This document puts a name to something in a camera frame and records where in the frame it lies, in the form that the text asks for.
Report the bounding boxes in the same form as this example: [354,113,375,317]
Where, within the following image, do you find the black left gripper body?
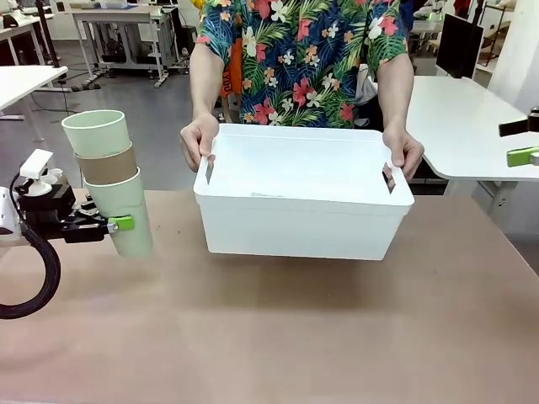
[16,180,77,239]

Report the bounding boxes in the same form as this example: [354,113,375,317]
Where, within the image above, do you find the light green plastic cup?
[83,167,155,258]
[61,109,134,157]

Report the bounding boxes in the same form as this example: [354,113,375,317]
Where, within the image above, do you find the brown plastic cup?
[74,141,140,186]

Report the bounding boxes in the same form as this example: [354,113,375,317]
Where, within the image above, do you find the white plastic basket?
[192,123,417,261]

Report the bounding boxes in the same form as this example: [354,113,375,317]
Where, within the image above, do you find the person's right forearm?
[189,41,227,123]

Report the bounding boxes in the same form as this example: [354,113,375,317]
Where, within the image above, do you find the person's left forearm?
[376,52,416,134]

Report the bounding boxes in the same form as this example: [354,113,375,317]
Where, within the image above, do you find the person's left hand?
[381,124,425,183]

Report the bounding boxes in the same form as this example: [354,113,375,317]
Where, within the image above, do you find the person's right hand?
[179,113,221,173]

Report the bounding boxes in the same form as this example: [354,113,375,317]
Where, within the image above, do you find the large white table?
[406,75,539,207]

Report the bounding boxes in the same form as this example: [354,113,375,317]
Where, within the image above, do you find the black monitor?
[435,12,485,80]

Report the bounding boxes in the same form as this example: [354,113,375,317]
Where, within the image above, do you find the white table with grey legs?
[0,65,69,117]

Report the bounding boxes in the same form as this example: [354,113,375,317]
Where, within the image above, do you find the black office chair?
[355,98,387,130]

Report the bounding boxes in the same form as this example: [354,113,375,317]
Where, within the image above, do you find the grey garment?
[355,65,380,106]

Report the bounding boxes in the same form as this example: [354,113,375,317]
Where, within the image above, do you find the black stand pole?
[35,0,60,68]

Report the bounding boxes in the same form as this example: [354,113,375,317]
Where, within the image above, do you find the mannequin in yellow and orange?
[217,40,244,125]

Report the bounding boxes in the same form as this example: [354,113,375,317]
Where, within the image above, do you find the grey workbench desk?
[69,6,178,88]

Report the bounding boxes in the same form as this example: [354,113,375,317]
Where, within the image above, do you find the person in floral shirt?
[189,0,416,130]

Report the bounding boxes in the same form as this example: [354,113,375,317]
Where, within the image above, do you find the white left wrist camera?
[19,147,64,197]

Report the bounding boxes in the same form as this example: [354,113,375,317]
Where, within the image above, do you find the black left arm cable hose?
[0,176,62,320]

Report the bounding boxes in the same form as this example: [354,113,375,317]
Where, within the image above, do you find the wooden frame chair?
[482,0,513,66]

